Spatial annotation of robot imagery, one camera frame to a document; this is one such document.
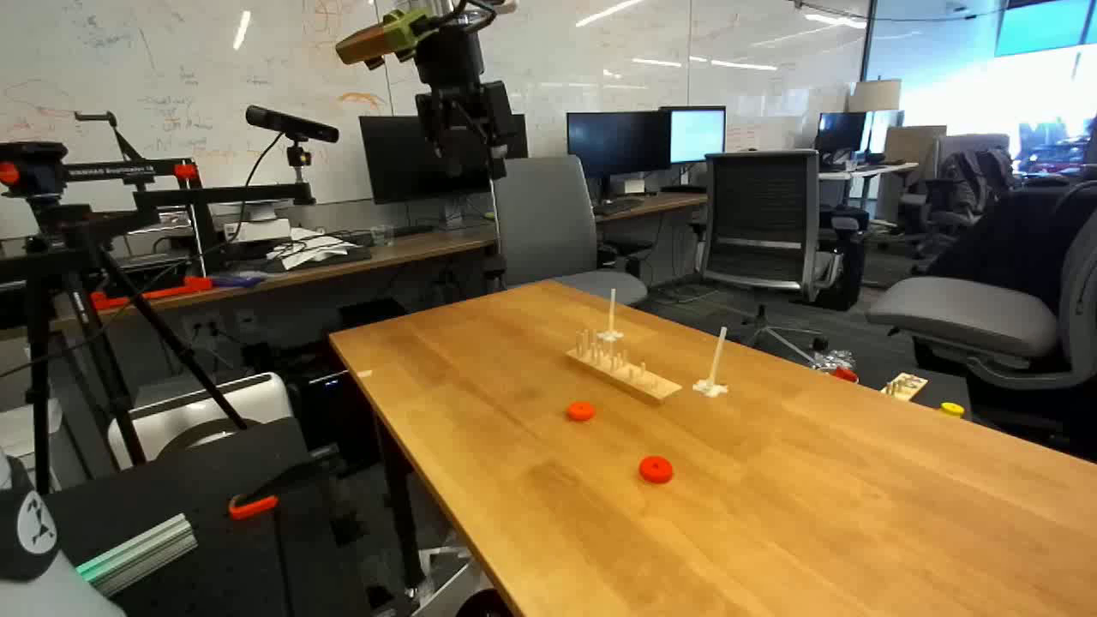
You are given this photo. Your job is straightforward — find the black computer monitor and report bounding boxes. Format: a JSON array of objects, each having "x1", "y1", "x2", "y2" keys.
[{"x1": 561, "y1": 110, "x2": 667, "y2": 185}]

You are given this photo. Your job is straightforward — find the black stereo camera bar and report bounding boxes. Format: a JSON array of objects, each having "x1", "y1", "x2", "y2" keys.
[{"x1": 244, "y1": 104, "x2": 344, "y2": 149}]

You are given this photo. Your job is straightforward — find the beige lamp shade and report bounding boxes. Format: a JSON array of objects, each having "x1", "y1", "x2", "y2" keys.
[{"x1": 848, "y1": 75, "x2": 906, "y2": 117}]

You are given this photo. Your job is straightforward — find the red clamp bar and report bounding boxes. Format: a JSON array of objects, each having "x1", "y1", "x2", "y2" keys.
[{"x1": 86, "y1": 273, "x2": 218, "y2": 319}]

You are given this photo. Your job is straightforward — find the long wooden office desk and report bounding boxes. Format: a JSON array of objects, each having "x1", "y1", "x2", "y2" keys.
[{"x1": 56, "y1": 190, "x2": 712, "y2": 330}]

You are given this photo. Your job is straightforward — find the low black side table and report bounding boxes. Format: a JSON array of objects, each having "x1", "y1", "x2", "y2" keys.
[{"x1": 785, "y1": 338, "x2": 973, "y2": 417}]

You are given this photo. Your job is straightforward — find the white papers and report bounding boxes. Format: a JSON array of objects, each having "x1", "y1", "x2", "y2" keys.
[{"x1": 264, "y1": 226, "x2": 361, "y2": 273}]

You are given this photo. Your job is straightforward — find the lit computer monitor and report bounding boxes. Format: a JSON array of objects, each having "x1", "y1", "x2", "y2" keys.
[{"x1": 658, "y1": 104, "x2": 729, "y2": 170}]

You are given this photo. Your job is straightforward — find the black rig bar red knobs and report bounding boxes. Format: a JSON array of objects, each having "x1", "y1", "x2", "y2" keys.
[{"x1": 62, "y1": 153, "x2": 319, "y2": 216}]

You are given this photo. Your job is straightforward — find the silver tube with green light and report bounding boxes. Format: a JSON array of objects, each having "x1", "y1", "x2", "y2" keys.
[{"x1": 70, "y1": 511, "x2": 203, "y2": 599}]

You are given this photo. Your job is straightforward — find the clear stand with thin stick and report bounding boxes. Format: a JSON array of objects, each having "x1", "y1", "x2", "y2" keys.
[
  {"x1": 691, "y1": 325, "x2": 735, "y2": 400},
  {"x1": 597, "y1": 286, "x2": 627, "y2": 350}
]

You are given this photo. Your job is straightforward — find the gray monitor back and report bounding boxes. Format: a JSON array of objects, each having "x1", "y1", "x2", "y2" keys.
[{"x1": 880, "y1": 124, "x2": 953, "y2": 170}]

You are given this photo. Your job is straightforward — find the black mesh office chair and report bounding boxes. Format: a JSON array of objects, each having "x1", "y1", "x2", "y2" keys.
[{"x1": 696, "y1": 149, "x2": 829, "y2": 345}]

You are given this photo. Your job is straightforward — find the white box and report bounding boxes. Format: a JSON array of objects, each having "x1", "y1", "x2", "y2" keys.
[{"x1": 102, "y1": 369, "x2": 299, "y2": 472}]

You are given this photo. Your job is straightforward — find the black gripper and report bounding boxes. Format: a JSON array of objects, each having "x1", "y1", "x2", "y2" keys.
[{"x1": 415, "y1": 79, "x2": 517, "y2": 185}]

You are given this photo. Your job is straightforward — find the orange clamp handle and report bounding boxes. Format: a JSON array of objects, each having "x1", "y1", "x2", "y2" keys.
[{"x1": 224, "y1": 492, "x2": 283, "y2": 526}]

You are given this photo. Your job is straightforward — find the black cap with white logo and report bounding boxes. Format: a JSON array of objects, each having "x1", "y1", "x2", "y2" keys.
[{"x1": 0, "y1": 455, "x2": 62, "y2": 582}]

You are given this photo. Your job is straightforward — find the small dark monitor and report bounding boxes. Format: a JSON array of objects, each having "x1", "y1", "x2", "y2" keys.
[{"x1": 812, "y1": 110, "x2": 869, "y2": 164}]

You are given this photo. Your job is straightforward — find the large black monitor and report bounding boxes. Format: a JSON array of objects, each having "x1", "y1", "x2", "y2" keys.
[{"x1": 355, "y1": 110, "x2": 530, "y2": 206}]

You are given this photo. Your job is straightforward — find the black camera tripod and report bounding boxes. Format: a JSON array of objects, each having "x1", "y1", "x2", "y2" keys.
[{"x1": 0, "y1": 136, "x2": 251, "y2": 496}]

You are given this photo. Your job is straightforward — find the wooden board with metal pegs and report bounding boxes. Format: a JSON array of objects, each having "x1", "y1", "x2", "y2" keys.
[{"x1": 565, "y1": 330, "x2": 684, "y2": 404}]

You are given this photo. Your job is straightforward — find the gray office chair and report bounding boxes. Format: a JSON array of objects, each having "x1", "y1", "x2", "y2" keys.
[
  {"x1": 864, "y1": 208, "x2": 1097, "y2": 461},
  {"x1": 489, "y1": 153, "x2": 651, "y2": 311}
]

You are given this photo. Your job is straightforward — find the black draped office chair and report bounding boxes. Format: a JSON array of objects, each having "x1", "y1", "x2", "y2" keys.
[{"x1": 921, "y1": 181, "x2": 1097, "y2": 311}]

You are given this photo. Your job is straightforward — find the beige flat packet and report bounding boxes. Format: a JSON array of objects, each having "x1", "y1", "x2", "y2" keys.
[{"x1": 877, "y1": 369, "x2": 932, "y2": 404}]

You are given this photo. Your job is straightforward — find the black equipment case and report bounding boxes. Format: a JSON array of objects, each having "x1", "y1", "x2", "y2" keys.
[{"x1": 49, "y1": 417, "x2": 345, "y2": 617}]

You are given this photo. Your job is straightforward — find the orange green wrist camera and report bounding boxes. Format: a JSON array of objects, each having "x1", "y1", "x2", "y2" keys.
[{"x1": 334, "y1": 8, "x2": 438, "y2": 70}]

